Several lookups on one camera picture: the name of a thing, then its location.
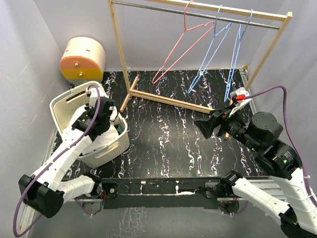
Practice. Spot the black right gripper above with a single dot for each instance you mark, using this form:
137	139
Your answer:
206	125

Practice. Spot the white t shirt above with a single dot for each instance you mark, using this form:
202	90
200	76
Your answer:
101	140

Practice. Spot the light blue wire hanger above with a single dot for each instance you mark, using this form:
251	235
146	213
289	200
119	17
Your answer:
208	56

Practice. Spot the pink wire hanger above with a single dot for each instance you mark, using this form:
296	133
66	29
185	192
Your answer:
188	39

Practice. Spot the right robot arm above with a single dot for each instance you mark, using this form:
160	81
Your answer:
297	216

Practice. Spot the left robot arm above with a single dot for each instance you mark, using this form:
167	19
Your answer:
91	129

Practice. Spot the teal garment in basket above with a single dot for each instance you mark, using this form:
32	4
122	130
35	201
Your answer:
119	129

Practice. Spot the white plastic laundry basket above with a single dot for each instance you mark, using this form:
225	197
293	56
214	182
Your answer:
62	109

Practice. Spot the cream orange yellow drawer box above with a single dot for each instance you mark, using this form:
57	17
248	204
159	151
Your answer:
83	60

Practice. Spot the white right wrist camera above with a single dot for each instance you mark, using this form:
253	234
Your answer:
240	98

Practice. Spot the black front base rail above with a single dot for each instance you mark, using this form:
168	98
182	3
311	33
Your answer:
159	192

